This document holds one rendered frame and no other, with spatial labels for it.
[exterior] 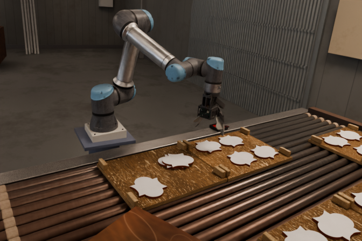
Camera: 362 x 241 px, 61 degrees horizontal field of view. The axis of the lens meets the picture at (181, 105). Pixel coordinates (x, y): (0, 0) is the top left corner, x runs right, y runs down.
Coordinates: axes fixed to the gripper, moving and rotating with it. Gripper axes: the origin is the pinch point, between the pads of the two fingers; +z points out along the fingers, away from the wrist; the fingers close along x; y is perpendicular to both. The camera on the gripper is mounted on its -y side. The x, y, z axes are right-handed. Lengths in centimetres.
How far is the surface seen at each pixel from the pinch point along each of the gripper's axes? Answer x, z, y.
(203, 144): -2.0, 7.4, 1.0
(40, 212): -18, 11, 76
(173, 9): -366, -40, -472
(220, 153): 7.9, 8.3, 2.1
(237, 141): 9.2, 7.2, -14.6
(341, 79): 22, 13, -277
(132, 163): -15.6, 8.6, 36.3
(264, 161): 27.1, 8.2, -4.9
